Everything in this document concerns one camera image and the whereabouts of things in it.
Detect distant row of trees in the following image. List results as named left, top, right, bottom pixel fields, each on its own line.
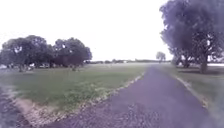
left=84, top=58, right=162, bottom=65

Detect lone tree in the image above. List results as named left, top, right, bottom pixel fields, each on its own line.
left=155, top=51, right=167, bottom=64

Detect wide green grass field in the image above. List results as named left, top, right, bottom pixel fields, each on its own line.
left=0, top=62, right=150, bottom=126

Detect purple-grey asphalt path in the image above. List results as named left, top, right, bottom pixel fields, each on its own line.
left=39, top=64, right=222, bottom=128

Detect group of dark trees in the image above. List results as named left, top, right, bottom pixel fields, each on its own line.
left=0, top=34, right=93, bottom=73

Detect cluster of large trees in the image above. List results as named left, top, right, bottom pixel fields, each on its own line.
left=159, top=0, right=224, bottom=75

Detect asphalt side path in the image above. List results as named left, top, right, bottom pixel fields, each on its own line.
left=0, top=84, right=33, bottom=128

